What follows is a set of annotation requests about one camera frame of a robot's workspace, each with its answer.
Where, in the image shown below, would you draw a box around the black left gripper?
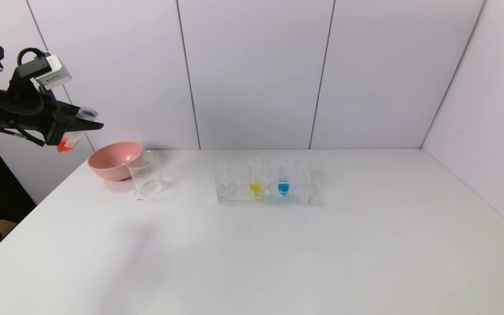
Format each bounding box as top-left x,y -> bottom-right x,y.
7,92 -> 104,146

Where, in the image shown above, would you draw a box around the test tube with red pigment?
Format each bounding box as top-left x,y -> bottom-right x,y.
57,107 -> 99,153

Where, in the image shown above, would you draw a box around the clear acrylic test tube rack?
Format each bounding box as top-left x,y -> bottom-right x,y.
216,161 -> 312,204

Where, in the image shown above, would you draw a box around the test tube with yellow pigment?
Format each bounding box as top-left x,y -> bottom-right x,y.
250,157 -> 263,196

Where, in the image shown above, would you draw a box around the test tube with blue pigment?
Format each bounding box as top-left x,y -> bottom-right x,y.
278,157 -> 292,196

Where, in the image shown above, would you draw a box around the pink plastic bowl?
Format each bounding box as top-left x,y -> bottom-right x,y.
88,142 -> 144,182

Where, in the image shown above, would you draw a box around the clear glass beaker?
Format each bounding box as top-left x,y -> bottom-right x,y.
126,150 -> 165,197

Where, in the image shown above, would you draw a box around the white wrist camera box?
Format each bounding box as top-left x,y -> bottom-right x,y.
35,54 -> 72,90

